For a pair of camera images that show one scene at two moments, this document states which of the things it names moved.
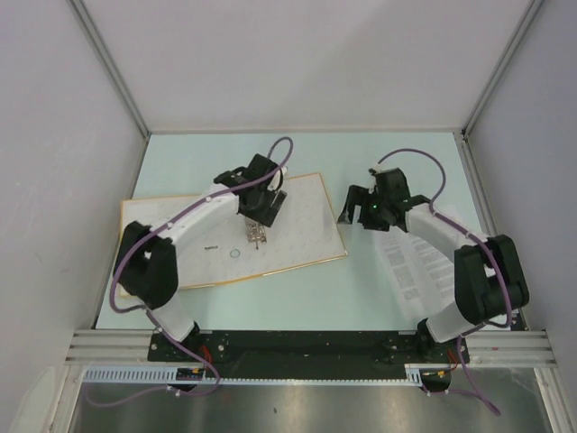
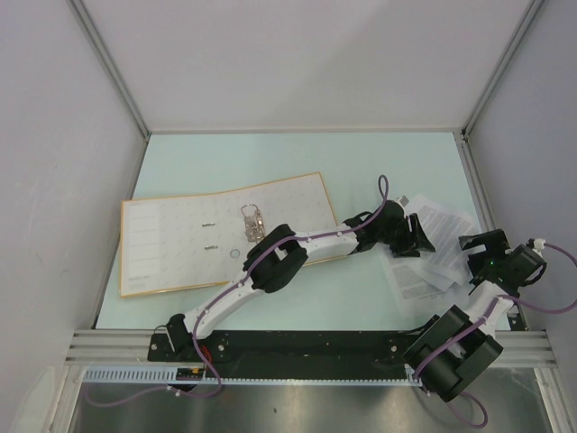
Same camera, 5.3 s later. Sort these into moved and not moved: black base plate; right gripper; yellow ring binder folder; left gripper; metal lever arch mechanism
Moved: left gripper; right gripper
Not moved: black base plate; metal lever arch mechanism; yellow ring binder folder
